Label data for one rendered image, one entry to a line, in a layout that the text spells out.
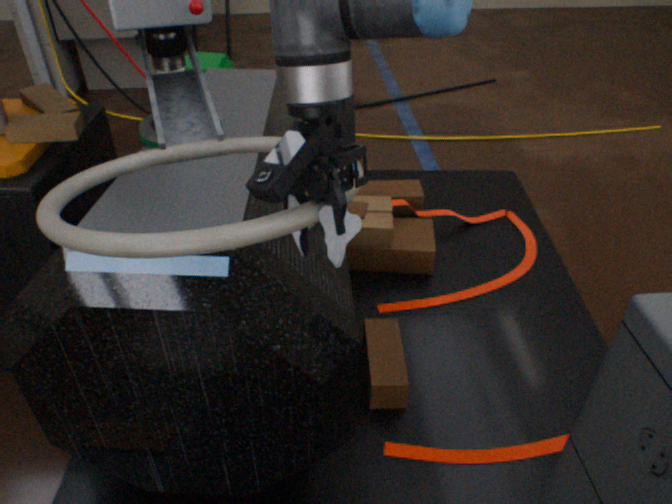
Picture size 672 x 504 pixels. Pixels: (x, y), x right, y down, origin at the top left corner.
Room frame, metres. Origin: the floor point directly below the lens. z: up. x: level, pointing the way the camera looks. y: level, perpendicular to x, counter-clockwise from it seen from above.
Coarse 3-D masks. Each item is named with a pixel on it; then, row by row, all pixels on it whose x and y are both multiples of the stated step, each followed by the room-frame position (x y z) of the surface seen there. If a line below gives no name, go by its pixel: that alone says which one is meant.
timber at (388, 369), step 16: (368, 320) 1.38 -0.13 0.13; (384, 320) 1.38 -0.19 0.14; (368, 336) 1.31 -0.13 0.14; (384, 336) 1.31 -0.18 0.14; (368, 352) 1.23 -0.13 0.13; (384, 352) 1.23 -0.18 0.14; (400, 352) 1.23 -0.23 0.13; (368, 368) 1.18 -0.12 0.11; (384, 368) 1.17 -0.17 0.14; (400, 368) 1.17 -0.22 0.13; (368, 384) 1.17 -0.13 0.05; (384, 384) 1.10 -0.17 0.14; (400, 384) 1.10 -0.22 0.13; (384, 400) 1.10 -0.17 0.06; (400, 400) 1.10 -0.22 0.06
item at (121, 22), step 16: (112, 0) 1.24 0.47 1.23; (128, 0) 1.25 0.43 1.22; (144, 0) 1.26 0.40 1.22; (160, 0) 1.27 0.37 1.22; (176, 0) 1.29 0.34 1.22; (208, 0) 1.31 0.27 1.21; (112, 16) 1.24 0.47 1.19; (128, 16) 1.25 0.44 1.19; (144, 16) 1.26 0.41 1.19; (160, 16) 1.27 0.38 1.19; (176, 16) 1.28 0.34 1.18; (192, 16) 1.29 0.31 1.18; (208, 16) 1.31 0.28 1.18; (160, 32) 1.32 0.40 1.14
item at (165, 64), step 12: (144, 36) 1.38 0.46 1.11; (156, 36) 1.34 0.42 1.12; (168, 36) 1.34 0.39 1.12; (180, 36) 1.36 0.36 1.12; (156, 48) 1.32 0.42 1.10; (168, 48) 1.33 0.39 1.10; (180, 48) 1.35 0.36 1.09; (156, 60) 1.34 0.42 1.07; (168, 60) 1.33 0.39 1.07; (180, 60) 1.35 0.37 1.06
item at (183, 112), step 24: (144, 48) 1.30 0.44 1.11; (192, 48) 1.31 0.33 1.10; (168, 72) 1.28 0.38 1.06; (192, 72) 1.28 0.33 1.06; (168, 96) 1.17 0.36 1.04; (192, 96) 1.17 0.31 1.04; (168, 120) 1.07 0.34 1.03; (192, 120) 1.08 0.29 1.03; (216, 120) 1.01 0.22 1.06; (168, 144) 0.99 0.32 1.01
